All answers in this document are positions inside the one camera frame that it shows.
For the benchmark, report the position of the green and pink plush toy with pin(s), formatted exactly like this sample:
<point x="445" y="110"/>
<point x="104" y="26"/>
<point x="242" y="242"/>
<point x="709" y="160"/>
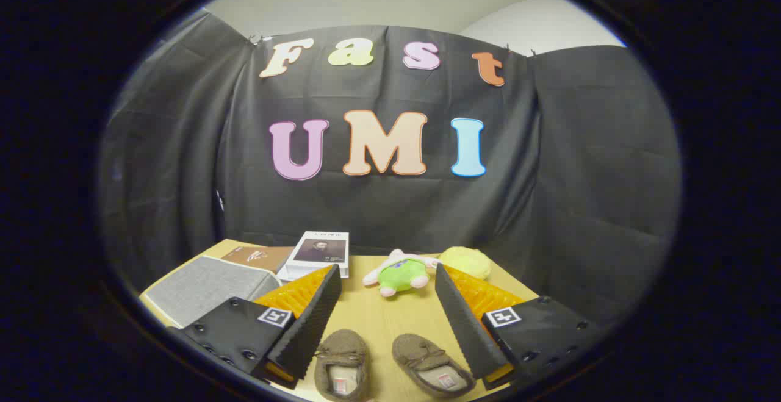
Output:
<point x="399" y="274"/>

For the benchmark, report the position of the brown book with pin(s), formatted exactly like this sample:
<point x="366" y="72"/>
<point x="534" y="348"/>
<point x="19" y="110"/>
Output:
<point x="259" y="257"/>

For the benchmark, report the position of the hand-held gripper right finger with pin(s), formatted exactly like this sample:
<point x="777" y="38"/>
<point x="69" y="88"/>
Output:
<point x="464" y="329"/>

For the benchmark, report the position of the plain white book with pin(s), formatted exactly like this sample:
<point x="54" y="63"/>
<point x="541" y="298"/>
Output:
<point x="290" y="274"/>

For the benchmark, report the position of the yellow plush toy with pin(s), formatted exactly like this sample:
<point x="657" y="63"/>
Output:
<point x="467" y="262"/>

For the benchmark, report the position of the grey fabric storage box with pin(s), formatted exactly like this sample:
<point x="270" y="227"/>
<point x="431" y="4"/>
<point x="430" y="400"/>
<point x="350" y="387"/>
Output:
<point x="207" y="289"/>

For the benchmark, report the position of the brown fuzzy shoe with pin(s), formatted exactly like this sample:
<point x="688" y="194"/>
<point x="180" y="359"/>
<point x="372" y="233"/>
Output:
<point x="341" y="350"/>
<point x="421" y="356"/>

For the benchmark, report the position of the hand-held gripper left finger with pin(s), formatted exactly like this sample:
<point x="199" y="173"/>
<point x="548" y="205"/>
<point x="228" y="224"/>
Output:
<point x="308" y="329"/>

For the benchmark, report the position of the white portrait cover book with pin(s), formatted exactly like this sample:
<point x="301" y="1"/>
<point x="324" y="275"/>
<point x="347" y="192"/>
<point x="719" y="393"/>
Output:
<point x="320" y="248"/>

